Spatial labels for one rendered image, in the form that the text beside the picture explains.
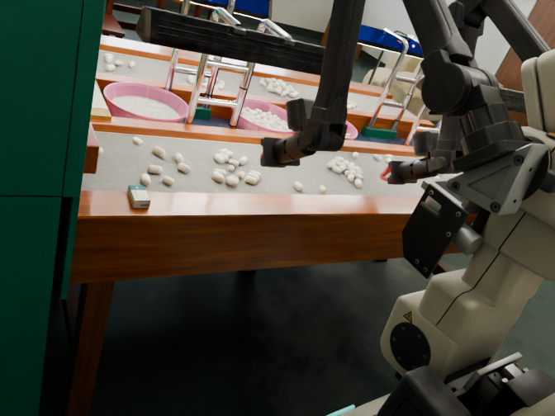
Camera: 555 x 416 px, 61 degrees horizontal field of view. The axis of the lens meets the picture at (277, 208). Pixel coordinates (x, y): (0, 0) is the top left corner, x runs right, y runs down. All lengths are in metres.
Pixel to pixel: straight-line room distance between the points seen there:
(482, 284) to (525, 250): 0.11
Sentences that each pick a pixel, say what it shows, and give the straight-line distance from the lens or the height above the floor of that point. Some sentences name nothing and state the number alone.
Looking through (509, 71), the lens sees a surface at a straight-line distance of 6.30.
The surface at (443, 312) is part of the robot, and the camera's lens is 1.00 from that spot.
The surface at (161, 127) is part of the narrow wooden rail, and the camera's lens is 1.45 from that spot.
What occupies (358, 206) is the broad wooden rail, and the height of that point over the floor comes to 0.77.
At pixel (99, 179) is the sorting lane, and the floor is 0.74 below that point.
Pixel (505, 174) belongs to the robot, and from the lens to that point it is 0.76.
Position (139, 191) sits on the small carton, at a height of 0.79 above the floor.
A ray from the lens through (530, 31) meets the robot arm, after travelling 1.27.
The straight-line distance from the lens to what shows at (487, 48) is 6.55.
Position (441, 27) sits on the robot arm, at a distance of 0.85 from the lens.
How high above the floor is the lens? 1.37
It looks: 30 degrees down
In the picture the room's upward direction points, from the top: 21 degrees clockwise
